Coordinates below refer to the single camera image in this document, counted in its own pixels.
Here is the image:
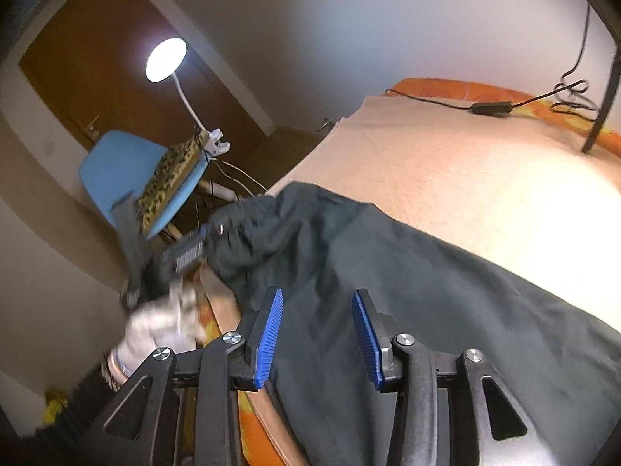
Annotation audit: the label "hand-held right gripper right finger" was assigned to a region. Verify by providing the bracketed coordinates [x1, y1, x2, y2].
[352, 289, 539, 466]

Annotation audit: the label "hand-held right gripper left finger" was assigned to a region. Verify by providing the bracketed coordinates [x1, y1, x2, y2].
[90, 287, 284, 466]

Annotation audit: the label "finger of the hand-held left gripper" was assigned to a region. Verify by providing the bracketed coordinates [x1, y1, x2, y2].
[162, 226, 210, 273]

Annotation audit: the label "dark pants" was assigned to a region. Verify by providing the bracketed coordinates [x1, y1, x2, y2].
[206, 181, 621, 466]

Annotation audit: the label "person's left hand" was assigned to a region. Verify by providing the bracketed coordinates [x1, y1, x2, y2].
[116, 284, 207, 365]

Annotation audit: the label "leopard print cushion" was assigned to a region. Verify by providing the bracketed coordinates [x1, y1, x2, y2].
[135, 130, 210, 236]

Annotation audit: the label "blue chair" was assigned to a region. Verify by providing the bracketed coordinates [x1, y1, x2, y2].
[78, 129, 243, 248]

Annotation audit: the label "yellow cloth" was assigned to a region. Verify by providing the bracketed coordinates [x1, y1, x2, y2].
[43, 387, 71, 425]

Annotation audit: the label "beige blanket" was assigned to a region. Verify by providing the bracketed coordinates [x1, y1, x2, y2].
[199, 94, 621, 466]

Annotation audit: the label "white gooseneck clamp lamp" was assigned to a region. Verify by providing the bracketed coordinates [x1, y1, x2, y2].
[146, 37, 229, 156]

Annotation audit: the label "brown wooden door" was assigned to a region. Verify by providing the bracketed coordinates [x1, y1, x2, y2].
[18, 0, 270, 166]

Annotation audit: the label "black tripod leg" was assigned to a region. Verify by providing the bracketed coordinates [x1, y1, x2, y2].
[582, 53, 621, 153]

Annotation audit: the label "white cable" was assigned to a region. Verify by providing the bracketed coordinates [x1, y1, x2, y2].
[211, 158, 270, 195]

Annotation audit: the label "black cable with switch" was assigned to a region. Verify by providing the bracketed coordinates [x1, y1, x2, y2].
[385, 2, 602, 120]

